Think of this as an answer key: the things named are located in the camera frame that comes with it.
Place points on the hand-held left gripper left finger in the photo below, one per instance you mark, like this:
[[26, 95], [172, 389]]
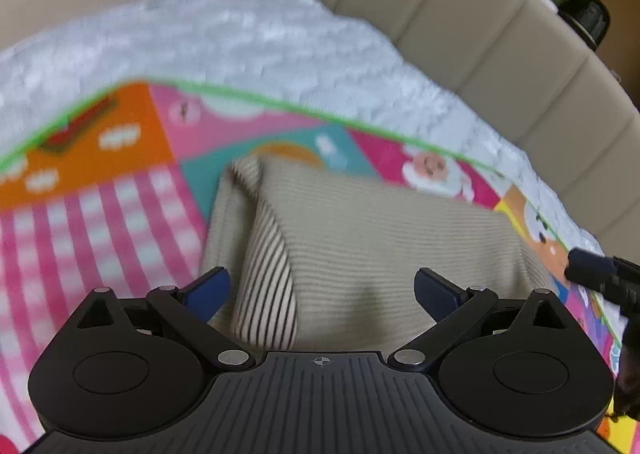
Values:
[[207, 291]]

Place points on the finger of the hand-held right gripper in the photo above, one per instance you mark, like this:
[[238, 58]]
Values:
[[587, 266]]

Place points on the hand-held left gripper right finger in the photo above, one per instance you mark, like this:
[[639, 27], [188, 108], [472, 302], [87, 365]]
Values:
[[437, 291]]

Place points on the beige striped knit garment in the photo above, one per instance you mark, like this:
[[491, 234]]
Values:
[[360, 254]]

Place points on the colourful printed blanket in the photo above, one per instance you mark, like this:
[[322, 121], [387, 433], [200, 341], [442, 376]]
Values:
[[100, 234]]

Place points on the black round object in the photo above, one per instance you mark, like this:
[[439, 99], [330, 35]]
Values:
[[587, 23]]

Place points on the white quilted mattress cover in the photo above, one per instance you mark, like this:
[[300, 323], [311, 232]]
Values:
[[225, 43]]

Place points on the beige padded headboard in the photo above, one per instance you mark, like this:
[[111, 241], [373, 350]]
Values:
[[450, 8]]

